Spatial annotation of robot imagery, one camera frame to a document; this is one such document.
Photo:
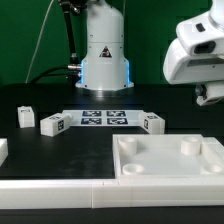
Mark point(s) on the white sheet with AprilTags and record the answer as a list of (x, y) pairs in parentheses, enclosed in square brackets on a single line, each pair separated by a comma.
[(104, 117)]

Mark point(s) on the white U-shaped obstacle fence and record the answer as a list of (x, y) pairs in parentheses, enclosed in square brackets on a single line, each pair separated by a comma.
[(138, 191)]

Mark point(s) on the white square tabletop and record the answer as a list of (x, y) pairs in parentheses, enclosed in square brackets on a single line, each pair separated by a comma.
[(171, 155)]

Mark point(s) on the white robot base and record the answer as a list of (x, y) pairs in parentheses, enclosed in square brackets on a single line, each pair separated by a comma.
[(104, 67)]

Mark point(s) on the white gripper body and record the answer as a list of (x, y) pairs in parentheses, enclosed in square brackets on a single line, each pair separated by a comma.
[(209, 93)]

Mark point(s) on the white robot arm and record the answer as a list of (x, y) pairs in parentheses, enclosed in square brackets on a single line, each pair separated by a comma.
[(197, 55)]

